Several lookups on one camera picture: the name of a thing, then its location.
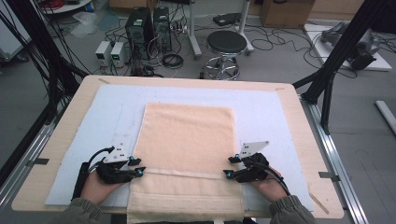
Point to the clear plastic sheet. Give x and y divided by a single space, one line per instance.
85 23

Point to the brown cardboard box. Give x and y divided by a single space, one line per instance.
286 12

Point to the white desk leg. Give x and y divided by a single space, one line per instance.
194 31
244 28

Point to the person's right hand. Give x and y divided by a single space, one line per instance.
271 188

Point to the slim black computer tower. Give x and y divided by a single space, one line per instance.
162 28

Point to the tan tape strip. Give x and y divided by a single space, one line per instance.
319 203

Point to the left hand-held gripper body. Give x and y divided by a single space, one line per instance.
115 172

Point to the grey rail bracket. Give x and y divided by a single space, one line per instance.
39 161
328 176

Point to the person's left hand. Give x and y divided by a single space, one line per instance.
98 189

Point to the large black computer tower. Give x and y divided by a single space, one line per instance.
139 31

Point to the black round stool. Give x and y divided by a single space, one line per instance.
226 42

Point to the peach terry towel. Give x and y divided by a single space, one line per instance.
186 140

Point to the black metal frame post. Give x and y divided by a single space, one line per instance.
339 49

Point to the white tube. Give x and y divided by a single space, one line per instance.
386 113

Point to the white bench power supply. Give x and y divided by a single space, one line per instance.
117 54
102 53

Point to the round white table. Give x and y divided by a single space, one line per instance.
67 6

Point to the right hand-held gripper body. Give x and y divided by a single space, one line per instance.
252 172

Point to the aluminium frame rail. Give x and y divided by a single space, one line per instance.
339 161
21 165

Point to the flat black device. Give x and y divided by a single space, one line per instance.
226 19

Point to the pale blue grid mat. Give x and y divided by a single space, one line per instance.
264 109

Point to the white floor board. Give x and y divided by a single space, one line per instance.
317 46

